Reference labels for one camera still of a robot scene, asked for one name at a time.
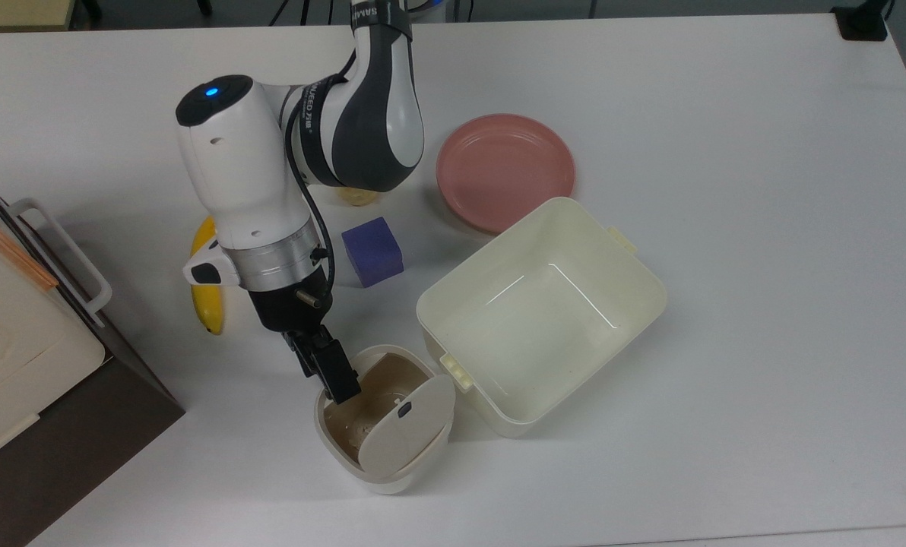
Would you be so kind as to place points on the orange tape strip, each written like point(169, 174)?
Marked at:
point(18, 257)

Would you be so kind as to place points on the pink plate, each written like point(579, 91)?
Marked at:
point(505, 173)

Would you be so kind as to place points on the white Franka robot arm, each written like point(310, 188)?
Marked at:
point(240, 175)

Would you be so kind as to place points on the purple cube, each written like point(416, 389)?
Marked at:
point(373, 252)

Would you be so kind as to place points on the yellowish wooden desk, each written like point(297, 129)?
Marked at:
point(12, 11)

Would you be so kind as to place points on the yellow banana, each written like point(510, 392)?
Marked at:
point(210, 311)

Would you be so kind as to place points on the small beige trash can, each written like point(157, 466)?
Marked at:
point(331, 433)

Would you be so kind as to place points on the cream plastic bin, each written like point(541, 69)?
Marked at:
point(544, 319)

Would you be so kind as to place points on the toasted bread loaf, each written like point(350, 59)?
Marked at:
point(358, 199)

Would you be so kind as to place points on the dark brown drawer box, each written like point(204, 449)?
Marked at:
point(80, 441)

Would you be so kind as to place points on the black table clamp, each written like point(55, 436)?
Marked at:
point(862, 23)

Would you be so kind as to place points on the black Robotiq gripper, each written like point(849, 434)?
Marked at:
point(289, 308)

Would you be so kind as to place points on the beige trash can lid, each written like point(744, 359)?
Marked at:
point(411, 433)

